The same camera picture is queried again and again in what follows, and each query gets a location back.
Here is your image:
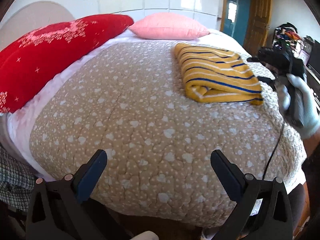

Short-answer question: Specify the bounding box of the yellow striped knit sweater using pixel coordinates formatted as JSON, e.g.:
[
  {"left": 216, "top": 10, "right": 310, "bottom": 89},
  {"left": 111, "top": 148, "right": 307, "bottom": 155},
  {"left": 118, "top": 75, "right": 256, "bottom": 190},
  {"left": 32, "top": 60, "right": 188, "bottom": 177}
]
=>
[{"left": 174, "top": 43, "right": 263, "bottom": 105}]

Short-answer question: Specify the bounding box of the white gloved right hand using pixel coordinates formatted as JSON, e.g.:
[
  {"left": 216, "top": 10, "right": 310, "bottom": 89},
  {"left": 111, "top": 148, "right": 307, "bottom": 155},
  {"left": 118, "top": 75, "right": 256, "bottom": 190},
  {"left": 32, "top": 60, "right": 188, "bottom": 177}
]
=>
[{"left": 276, "top": 74, "right": 319, "bottom": 140}]

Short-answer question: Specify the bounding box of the cluttered shelf rack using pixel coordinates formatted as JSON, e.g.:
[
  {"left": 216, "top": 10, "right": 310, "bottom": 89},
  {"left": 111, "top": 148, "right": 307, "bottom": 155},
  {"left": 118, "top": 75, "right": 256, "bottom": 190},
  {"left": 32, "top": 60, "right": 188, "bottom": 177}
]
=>
[{"left": 272, "top": 22, "right": 315, "bottom": 57}]

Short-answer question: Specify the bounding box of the checkered grey fabric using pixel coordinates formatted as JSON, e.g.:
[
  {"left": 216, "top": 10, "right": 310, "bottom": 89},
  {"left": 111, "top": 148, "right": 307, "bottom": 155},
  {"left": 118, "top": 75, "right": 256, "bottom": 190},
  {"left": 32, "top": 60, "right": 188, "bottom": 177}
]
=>
[{"left": 0, "top": 147, "right": 35, "bottom": 212}]

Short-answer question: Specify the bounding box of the wooden door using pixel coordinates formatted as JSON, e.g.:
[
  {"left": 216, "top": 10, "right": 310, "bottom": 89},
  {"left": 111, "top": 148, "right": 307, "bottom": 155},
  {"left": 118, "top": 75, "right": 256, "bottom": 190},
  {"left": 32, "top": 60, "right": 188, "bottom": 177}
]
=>
[{"left": 243, "top": 0, "right": 272, "bottom": 56}]

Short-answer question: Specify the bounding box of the pink ribbed pillow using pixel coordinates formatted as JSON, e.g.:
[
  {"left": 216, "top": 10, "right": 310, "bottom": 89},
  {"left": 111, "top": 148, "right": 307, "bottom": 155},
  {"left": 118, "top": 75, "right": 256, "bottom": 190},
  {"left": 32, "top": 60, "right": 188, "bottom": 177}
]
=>
[{"left": 129, "top": 12, "right": 210, "bottom": 40}]

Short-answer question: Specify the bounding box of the beige spotted quilt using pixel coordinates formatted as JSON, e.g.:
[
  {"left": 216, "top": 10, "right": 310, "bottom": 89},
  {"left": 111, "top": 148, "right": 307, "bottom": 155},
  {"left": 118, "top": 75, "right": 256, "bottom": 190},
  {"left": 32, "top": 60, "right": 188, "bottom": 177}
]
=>
[{"left": 29, "top": 41, "right": 306, "bottom": 227}]

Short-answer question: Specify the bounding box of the red embroidered pillow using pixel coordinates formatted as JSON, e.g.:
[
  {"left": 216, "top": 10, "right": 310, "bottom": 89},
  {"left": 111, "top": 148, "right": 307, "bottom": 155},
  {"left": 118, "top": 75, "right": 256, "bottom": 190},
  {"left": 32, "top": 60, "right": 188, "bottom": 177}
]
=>
[{"left": 1, "top": 14, "right": 133, "bottom": 113}]

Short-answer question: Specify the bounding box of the round beige headboard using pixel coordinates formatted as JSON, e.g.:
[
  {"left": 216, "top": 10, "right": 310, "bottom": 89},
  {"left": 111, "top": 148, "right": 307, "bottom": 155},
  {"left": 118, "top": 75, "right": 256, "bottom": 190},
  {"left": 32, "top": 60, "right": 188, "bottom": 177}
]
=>
[{"left": 1, "top": 1, "right": 75, "bottom": 49}]

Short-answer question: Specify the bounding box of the black cable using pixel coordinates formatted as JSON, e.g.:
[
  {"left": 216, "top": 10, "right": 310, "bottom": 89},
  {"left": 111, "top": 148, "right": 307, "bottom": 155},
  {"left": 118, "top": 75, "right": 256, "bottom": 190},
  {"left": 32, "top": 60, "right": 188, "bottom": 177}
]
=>
[{"left": 262, "top": 121, "right": 286, "bottom": 181}]

